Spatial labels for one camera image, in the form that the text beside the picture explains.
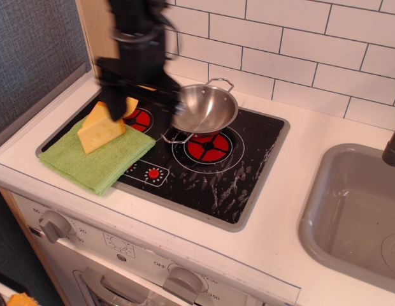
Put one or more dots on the yellow dish brush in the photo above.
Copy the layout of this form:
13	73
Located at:
131	104

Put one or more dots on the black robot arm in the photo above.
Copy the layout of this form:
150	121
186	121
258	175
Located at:
138	16

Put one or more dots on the black toy stove top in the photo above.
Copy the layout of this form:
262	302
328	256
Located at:
215	178

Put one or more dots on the grey left oven knob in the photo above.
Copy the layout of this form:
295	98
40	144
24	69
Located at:
54	226

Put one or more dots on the grey toy sink basin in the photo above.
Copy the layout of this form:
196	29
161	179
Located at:
348	223

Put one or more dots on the grey oven door handle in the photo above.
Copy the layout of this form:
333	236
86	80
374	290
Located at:
106	295

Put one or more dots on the grey right oven knob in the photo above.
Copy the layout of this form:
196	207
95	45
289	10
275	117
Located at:
183	284

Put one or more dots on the yellow toy cheese wedge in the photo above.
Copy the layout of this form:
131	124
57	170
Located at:
98	128

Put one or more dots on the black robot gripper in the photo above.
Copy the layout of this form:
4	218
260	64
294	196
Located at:
139	73

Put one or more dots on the green microfiber cloth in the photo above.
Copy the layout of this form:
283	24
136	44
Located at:
99	170

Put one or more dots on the grey oven knob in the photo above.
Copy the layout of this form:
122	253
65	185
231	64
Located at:
54	226
183	284

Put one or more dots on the grey faucet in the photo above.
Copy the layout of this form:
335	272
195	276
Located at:
388	154

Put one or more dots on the orange black striped object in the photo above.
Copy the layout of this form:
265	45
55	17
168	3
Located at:
18	299

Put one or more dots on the small steel wok pan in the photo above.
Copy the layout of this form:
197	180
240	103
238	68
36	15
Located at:
206	109

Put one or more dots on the wooden side post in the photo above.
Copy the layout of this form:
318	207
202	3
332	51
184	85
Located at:
97	22

